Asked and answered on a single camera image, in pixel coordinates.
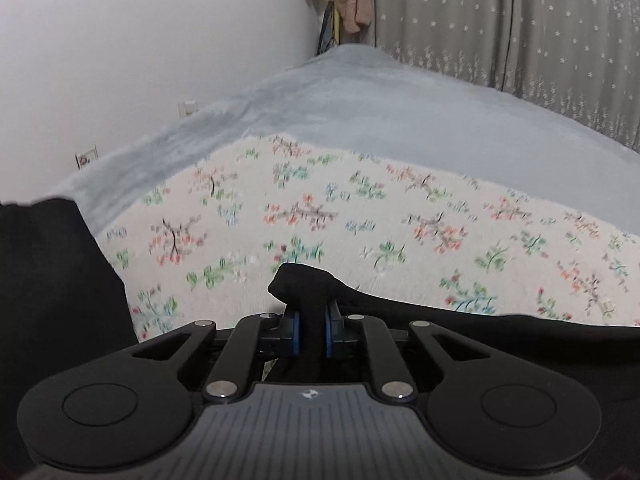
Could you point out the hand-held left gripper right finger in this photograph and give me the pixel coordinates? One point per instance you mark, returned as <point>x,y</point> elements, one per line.
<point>330,332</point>

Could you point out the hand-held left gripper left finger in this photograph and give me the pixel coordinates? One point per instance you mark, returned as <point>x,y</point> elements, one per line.
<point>295,332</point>

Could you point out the black pants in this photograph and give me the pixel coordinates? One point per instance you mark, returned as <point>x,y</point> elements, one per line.
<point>310,285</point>

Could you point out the floral printed bed sheet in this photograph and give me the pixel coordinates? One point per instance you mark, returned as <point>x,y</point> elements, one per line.
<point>300,200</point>

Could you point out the grey blanket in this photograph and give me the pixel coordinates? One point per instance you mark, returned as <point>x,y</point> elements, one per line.
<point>400,110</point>

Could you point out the dark blue hanging cloth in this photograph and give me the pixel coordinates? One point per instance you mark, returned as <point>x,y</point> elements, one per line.
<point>326,32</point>

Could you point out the grey star-patterned curtain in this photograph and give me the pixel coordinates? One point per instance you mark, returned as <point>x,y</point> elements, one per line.
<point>475,20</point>

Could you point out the white wall outlet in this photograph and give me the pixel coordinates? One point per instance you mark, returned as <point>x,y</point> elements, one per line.
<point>189,108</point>
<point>86,157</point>

